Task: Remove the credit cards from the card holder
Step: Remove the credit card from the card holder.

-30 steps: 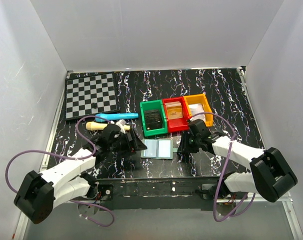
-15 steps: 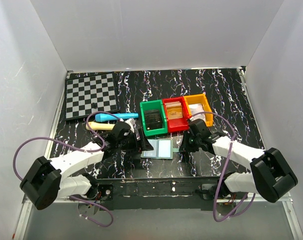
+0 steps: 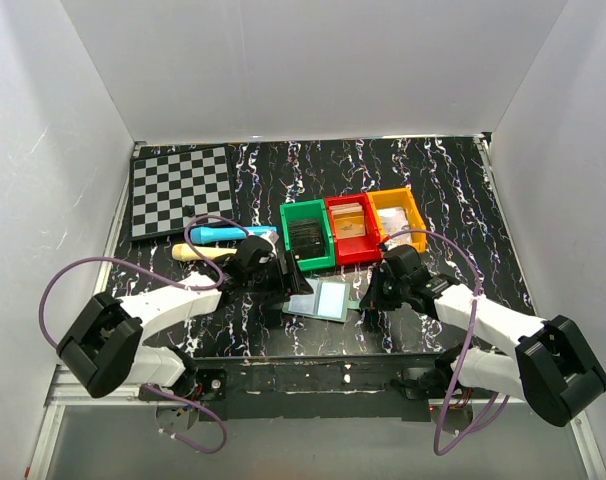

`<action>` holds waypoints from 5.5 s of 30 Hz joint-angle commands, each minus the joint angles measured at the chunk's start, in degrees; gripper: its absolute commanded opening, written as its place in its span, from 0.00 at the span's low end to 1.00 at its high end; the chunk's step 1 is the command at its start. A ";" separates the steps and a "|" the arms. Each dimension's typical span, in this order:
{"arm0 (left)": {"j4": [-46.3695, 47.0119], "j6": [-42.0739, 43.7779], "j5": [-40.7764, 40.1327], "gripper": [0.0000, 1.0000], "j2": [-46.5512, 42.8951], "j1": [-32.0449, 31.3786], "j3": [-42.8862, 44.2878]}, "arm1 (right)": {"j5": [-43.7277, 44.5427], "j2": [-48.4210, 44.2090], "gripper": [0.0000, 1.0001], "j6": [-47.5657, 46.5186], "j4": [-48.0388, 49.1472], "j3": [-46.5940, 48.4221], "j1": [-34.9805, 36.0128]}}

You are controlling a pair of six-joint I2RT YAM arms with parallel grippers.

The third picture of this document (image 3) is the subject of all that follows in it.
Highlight green card holder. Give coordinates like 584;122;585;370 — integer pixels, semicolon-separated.
282;279;359;323

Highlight red plastic bin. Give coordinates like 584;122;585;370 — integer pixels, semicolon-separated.
324;193;381;266

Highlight green plastic bin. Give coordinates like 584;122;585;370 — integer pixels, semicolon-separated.
280;199;335;271

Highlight yellow plastic bin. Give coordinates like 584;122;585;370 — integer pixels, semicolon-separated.
367;187;427;253

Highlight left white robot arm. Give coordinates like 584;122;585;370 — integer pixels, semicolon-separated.
56;235;314;398

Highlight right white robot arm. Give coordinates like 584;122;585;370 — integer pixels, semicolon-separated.
359;245;606;427

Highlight black card in green bin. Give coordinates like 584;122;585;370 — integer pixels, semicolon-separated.
287;218;327;261

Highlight white card in yellow bin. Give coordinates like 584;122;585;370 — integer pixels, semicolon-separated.
377;206;410;235

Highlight orange card in red bin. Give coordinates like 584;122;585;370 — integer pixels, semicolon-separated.
330;202;366;240

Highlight blue plastic crayon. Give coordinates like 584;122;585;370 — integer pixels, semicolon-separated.
190;226;277;245

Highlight cream plastic crayon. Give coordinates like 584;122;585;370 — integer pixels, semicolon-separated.
171;243;236;262

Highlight checkered chessboard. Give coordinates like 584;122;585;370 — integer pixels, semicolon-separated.
129;145;235;241

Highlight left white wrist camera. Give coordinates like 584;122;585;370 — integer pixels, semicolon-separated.
260;230;279;255

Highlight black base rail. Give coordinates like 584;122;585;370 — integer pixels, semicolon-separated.
167;354;447;422

